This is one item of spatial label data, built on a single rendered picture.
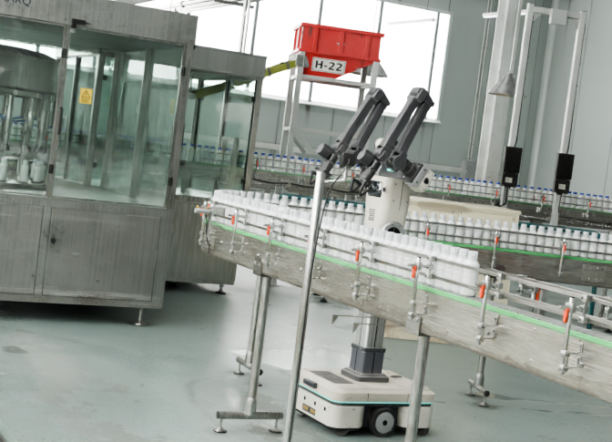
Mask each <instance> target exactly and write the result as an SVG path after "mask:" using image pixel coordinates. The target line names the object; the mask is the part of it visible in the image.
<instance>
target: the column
mask: <svg viewBox="0 0 612 442"><path fill-rule="evenodd" d="M522 5H523V0H520V6H519V0H499V3H498V10H497V17H496V24H495V37H494V43H493V51H492V57H491V65H490V71H489V78H488V85H487V91H486V99H485V105H484V118H483V126H482V132H481V139H480V146H479V153H478V160H477V167H476V173H475V181H474V184H476V181H477V180H480V181H481V182H480V184H481V185H482V184H483V180H485V181H486V185H487V186H488V185H489V181H492V182H493V187H495V186H496V183H497V182H498V181H499V174H500V168H501V160H502V154H503V146H504V140H505V127H506V121H507V113H508V107H509V100H510V97H502V96H496V95H491V94H487V92H488V91H489V90H490V89H491V88H492V87H493V86H494V85H495V84H496V83H497V82H498V81H499V80H500V79H501V78H502V77H503V76H504V75H505V74H506V73H510V67H511V74H513V73H514V65H515V53H516V46H517V39H518V32H519V26H520V19H521V12H522ZM518 6H519V13H518ZM517 13H518V19H517ZM516 19H517V26H516ZM515 27H516V33H515ZM514 39H515V46H514ZM513 46H514V53H513ZM512 53H513V60H512ZM511 60H512V66H511Z"/></svg>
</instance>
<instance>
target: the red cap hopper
mask: <svg viewBox="0 0 612 442"><path fill-rule="evenodd" d="M293 31H295V33H294V40H293V48H292V52H291V54H298V55H303V56H304V58H305V56H307V58H308V62H309V67H303V66H304V59H303V66H302V67H294V68H291V70H290V75H289V83H288V90H287V97H286V105H285V113H284V120H283V128H282V135H281V143H280V160H282V159H283V156H285V154H286V156H287V161H290V160H291V157H292V153H293V146H294V143H295V144H296V145H297V147H298V148H299V149H300V151H301V152H302V154H304V153H305V152H307V151H306V150H305V149H304V148H303V146H302V145H301V144H300V142H299V141H298V140H297V139H296V138H295V134H296V136H297V137H298V138H299V139H300V141H301V142H302V144H303V145H304V146H305V148H306V149H307V150H308V151H309V152H310V154H311V155H313V154H314V153H315V152H314V151H313V149H312V148H311V146H310V145H309V144H308V142H307V141H306V140H305V139H304V137H303V136H302V135H301V133H300V132H303V133H310V134H317V135H324V136H332V137H339V136H340V135H341V133H340V132H333V131H326V130H318V129H312V128H298V127H296V124H297V117H298V109H299V102H300V94H301V82H309V83H315V84H322V85H329V86H336V87H348V88H355V89H359V93H358V100H357V108H356V111H357V110H358V108H359V107H360V105H361V104H362V102H363V100H364V92H365V89H369V88H371V87H376V83H377V76H378V68H379V63H380V62H381V61H382V60H381V59H379V56H380V47H381V39H382V38H383V37H384V36H385V34H383V33H376V32H370V31H363V30H357V29H350V28H344V27H337V26H326V25H319V24H313V23H306V22H301V23H299V24H298V25H296V26H295V27H294V28H293ZM370 65H372V73H371V80H370V83H366V78H367V71H368V66H370ZM296 68H297V73H296ZM360 68H361V69H362V71H361V78H360V82H357V81H351V80H343V79H337V78H338V77H342V76H344V75H347V74H349V73H351V72H353V71H356V70H358V69H360ZM295 74H296V75H295ZM294 81H295V87H294ZM293 89H294V95H293ZM292 96H293V102H292ZM291 103H292V109H291ZM290 118H291V123H290ZM289 125H290V126H289ZM288 135H289V138H288ZM287 140H288V146H287ZM286 147H287V153H286ZM281 193H288V191H287V190H285V189H284V186H282V189H281V186H275V193H274V194H277V195H278V194H281Z"/></svg>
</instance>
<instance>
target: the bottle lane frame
mask: <svg viewBox="0 0 612 442"><path fill-rule="evenodd" d="M211 227H212V230H216V234H215V237H218V238H215V241H214V249H213V250H211V249H210V250H208V252H209V254H211V255H214V256H216V257H219V258H221V259H223V260H226V261H229V262H233V263H236V264H238V265H240V266H243V267H246V268H248V269H251V270H253V265H254V259H255V258H256V257H260V258H262V260H263V266H262V274H265V275H268V276H269V277H272V278H275V279H278V280H280V281H283V282H286V283H289V284H292V285H294V286H297V287H300V288H302V283H303V275H304V268H305V261H306V253H307V251H306V250H303V249H301V248H297V247H294V246H291V245H288V244H285V243H282V242H276V241H274V240H271V247H270V253H271V254H277V253H278V248H280V254H279V255H277V256H274V255H271V257H270V263H275V262H276V261H277V257H279V263H277V264H271V265H270V267H269V268H268V269H266V268H265V265H264V263H265V262H266V256H265V254H266V252H267V249H268V241H269V239H267V238H264V237H260V236H258V235H255V234H251V233H248V232H245V231H240V230H237V229H236V235H235V242H241V238H242V237H244V241H243V243H241V244H237V243H236V245H235V248H234V251H240V246H241V245H243V248H242V252H235V253H234V254H233V256H230V247H231V245H230V242H231V240H232V233H233V228H231V227H228V226H225V225H221V224H218V223H216V222H212V223H211ZM320 261H321V268H320V269H318V270H316V269H313V276H312V277H318V271H321V276H320V278H318V279H312V283H311V292H312V293H317V294H318V295H321V296H324V297H326V298H329V299H332V300H333V301H336V302H339V303H343V304H346V305H348V306H350V307H353V308H356V309H358V310H361V311H364V312H366V313H368V314H372V315H375V316H378V317H380V318H382V319H385V320H387V321H390V322H393V323H396V324H399V325H402V326H404V327H405V326H406V318H407V313H408V312H409V310H410V309H411V305H410V301H411V300H412V295H413V282H409V281H406V280H404V279H400V278H397V277H394V276H391V275H388V274H385V273H381V272H376V271H373V270H370V269H367V268H363V267H361V271H360V279H359V282H360V283H367V281H368V276H370V277H371V280H370V283H369V284H367V285H361V287H360V288H359V293H363V294H365V293H366V287H370V288H369V294H366V295H360V297H359V298H357V300H356V301H355V300H353V299H352V298H353V297H352V293H353V292H354V286H353V283H354V282H355V277H356V270H357V265H354V264H351V263H348V262H343V261H340V260H337V259H333V258H331V257H328V256H324V255H321V254H318V253H316V254H315V262H314V268H318V267H319V262H320ZM426 294H428V303H424V304H419V303H418V305H417V306H416V312H419V313H421V314H422V313H423V306H424V305H425V306H427V309H426V314H424V315H422V322H421V329H420V333H422V334H427V335H429V336H431V337H434V338H436V339H439V340H442V341H444V342H447V343H449V344H453V345H456V346H458V347H461V348H463V349H466V350H468V351H471V352H474V353H476V354H479V355H482V356H485V357H488V358H490V359H493V360H495V361H497V362H500V363H503V364H506V365H510V366H512V367H514V368H517V369H520V370H522V371H525V372H527V373H529V374H532V375H536V376H539V377H542V378H544V379H546V380H549V381H552V382H554V383H557V384H560V385H563V386H566V387H568V388H571V389H574V390H576V391H578V392H581V393H584V394H586V395H589V396H592V397H595V398H598V399H600V400H603V401H606V402H608V403H610V404H612V342H609V341H606V340H603V339H600V338H596V337H594V336H591V335H587V334H582V333H579V332H576V331H573V330H570V335H569V342H568V349H567V350H568V351H570V352H578V346H579V342H580V343H583V344H584V345H583V352H582V353H579V354H577V355H570V357H569V358H568V366H575V365H576V359H577V357H578V356H580V357H582V358H581V362H579V367H577V368H569V369H568V371H567V372H565V374H564V375H560V374H559V370H558V366H559V364H560V363H561V355H560V351H561V350H562V349H563V342H564V336H565V330H566V328H564V327H560V326H557V325H554V324H549V323H546V322H543V321H539V320H536V319H534V318H530V317H527V316H524V315H521V314H516V313H512V312H509V311H507V310H503V309H500V308H497V307H493V306H491V305H488V304H487V305H486V308H485V315H484V323H485V324H494V318H495V316H498V321H497V325H495V326H493V327H491V326H486V329H485V330H484V337H491V336H492V332H493V328H494V329H496V334H495V338H492V339H485V340H484V342H482V343H481V345H479V344H476V340H475V337H476V336H477V334H478V328H477V324H478V323H479V320H480V313H481V307H482V303H479V302H476V301H473V300H470V299H466V298H463V297H461V296H457V295H454V294H451V293H446V292H443V291H440V290H436V289H434V288H431V287H427V286H424V285H421V284H418V285H417V293H416V299H415V301H417V302H424V299H425V295H426Z"/></svg>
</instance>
